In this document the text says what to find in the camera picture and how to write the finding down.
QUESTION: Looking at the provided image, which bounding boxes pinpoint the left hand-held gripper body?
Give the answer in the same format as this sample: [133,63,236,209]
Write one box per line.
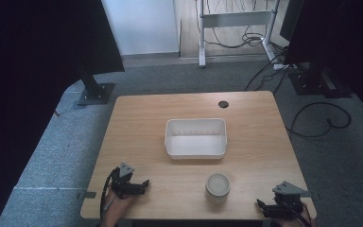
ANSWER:
[111,162,140,199]

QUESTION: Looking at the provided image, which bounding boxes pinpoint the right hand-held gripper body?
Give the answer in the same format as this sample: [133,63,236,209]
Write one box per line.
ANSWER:
[271,180,310,219]

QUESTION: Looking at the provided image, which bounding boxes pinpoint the grey round cup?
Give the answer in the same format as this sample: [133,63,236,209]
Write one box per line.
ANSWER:
[204,173,231,204]

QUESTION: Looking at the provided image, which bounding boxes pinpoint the white plastic bin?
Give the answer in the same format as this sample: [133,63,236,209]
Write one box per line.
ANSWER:
[164,117,228,160]

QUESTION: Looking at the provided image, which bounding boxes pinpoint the person's right hand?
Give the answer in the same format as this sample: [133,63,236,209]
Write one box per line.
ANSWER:
[276,216,318,227]

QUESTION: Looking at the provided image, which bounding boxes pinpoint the black stand base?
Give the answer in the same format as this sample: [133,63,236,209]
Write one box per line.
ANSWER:
[287,68,354,99]

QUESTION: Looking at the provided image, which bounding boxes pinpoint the white power strip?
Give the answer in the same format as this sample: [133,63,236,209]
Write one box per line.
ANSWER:
[272,63,298,71]

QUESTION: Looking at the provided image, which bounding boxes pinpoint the black curtain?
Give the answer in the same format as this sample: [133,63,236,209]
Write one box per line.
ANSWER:
[0,0,126,227]
[279,0,363,126]

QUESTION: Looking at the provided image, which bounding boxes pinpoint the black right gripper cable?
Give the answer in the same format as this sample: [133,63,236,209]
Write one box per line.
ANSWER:
[282,201,314,227]

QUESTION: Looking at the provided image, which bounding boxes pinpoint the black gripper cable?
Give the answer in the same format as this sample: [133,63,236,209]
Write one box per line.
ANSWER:
[99,166,121,219]
[282,201,314,227]

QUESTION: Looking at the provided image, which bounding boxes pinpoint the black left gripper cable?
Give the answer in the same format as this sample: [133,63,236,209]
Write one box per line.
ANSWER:
[99,166,121,219]

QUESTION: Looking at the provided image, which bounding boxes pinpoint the looped black floor cable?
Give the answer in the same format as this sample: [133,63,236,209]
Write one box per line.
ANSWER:
[285,101,353,139]

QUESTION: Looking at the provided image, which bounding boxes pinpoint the black stand with base plate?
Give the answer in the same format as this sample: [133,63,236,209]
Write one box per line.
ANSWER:
[75,61,116,107]

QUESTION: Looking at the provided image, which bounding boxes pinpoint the tangle of black cables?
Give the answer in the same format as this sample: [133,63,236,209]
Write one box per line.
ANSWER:
[201,0,287,50]

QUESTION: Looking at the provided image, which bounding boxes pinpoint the white desk frame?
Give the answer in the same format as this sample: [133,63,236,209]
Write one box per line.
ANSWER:
[198,0,282,69]

